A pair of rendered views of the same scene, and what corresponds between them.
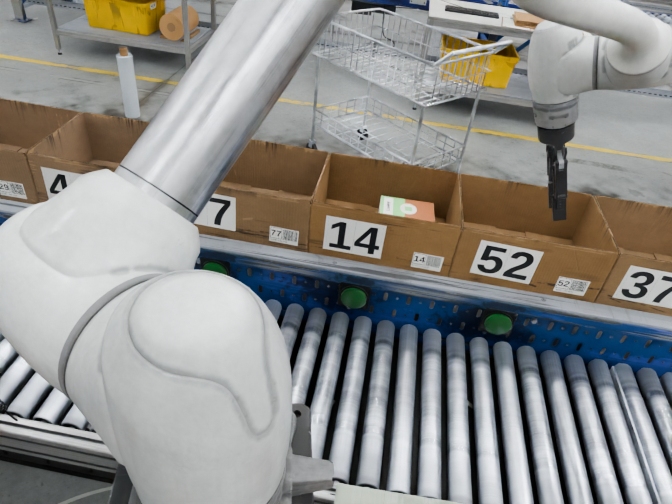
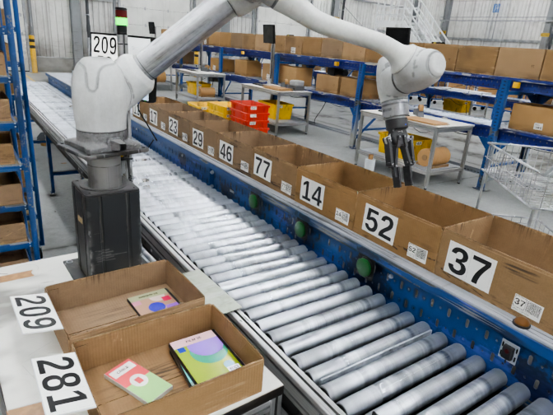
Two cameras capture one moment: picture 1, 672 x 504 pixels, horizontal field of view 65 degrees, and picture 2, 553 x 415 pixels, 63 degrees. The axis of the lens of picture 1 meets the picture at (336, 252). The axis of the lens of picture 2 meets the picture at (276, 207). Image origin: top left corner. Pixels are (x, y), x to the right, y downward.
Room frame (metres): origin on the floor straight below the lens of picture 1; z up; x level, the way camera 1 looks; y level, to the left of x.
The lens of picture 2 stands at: (-0.20, -1.37, 1.56)
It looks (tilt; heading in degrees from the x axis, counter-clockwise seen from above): 20 degrees down; 49
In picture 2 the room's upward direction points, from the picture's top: 4 degrees clockwise
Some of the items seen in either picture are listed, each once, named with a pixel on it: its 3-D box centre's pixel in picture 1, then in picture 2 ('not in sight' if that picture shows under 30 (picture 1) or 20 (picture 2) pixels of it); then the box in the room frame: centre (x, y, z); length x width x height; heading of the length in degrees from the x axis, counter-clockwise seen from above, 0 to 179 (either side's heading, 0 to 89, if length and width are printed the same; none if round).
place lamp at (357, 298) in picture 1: (353, 299); (299, 229); (1.07, -0.06, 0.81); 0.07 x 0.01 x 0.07; 85
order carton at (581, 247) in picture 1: (523, 234); (418, 223); (1.25, -0.52, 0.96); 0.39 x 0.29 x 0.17; 85
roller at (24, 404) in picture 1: (75, 337); (185, 205); (0.89, 0.63, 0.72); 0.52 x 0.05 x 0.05; 175
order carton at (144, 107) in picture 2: not in sight; (157, 109); (1.48, 2.21, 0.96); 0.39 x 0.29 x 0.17; 86
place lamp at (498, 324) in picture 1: (497, 325); (363, 267); (1.03, -0.45, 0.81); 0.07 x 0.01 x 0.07; 85
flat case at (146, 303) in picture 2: not in sight; (159, 308); (0.33, -0.24, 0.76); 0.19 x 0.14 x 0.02; 88
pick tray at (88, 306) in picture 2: not in sight; (125, 306); (0.23, -0.23, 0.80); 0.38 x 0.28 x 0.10; 177
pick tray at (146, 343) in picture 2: not in sight; (168, 366); (0.21, -0.54, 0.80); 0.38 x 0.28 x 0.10; 176
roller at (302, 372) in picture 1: (300, 380); (240, 249); (0.84, 0.05, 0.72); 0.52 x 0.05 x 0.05; 175
